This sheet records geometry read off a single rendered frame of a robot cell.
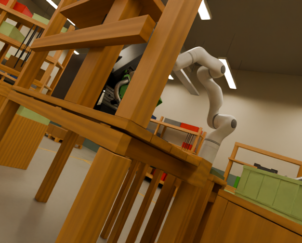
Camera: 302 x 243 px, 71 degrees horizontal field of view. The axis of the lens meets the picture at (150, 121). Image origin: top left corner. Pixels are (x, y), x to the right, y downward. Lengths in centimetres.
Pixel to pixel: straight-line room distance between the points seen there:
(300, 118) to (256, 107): 114
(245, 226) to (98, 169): 74
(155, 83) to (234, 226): 78
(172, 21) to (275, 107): 641
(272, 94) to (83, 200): 687
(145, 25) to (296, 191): 92
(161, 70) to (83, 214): 54
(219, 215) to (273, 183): 30
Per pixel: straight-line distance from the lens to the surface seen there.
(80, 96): 103
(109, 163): 70
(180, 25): 86
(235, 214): 119
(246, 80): 763
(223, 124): 158
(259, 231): 114
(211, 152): 158
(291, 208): 113
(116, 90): 137
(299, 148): 674
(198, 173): 115
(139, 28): 86
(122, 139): 70
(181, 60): 138
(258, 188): 121
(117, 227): 170
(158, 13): 126
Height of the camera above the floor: 80
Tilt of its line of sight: 9 degrees up
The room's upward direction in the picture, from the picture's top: 24 degrees clockwise
